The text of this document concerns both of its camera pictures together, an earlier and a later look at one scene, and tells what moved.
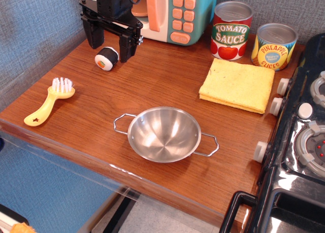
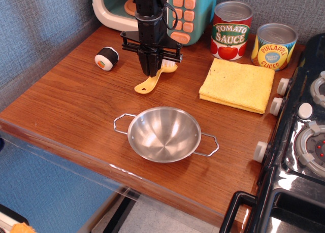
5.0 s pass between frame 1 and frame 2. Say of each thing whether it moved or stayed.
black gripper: moved
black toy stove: stayed
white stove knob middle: stayed
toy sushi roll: stayed
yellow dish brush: moved
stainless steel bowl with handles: stayed
